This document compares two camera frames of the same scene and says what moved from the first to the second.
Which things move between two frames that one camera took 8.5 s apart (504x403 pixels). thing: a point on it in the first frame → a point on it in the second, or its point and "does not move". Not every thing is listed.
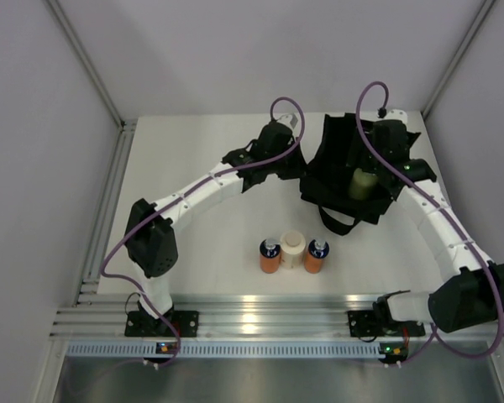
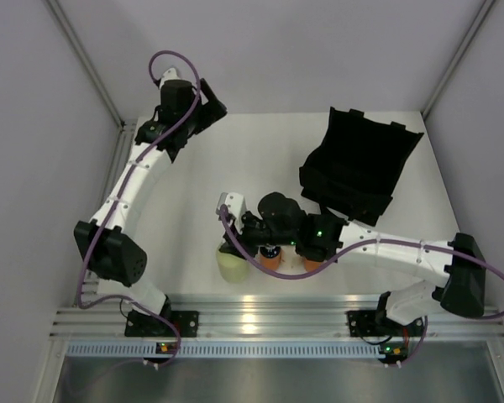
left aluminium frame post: [123, 124] does not move
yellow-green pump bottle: [361, 184] → [233, 269]
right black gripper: [370, 136] → [244, 236]
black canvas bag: [338, 149] does not move
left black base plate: [140, 324] does not move
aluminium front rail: [244, 317] does not move
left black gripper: [299, 165] → [211, 112]
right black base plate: [364, 323] does not move
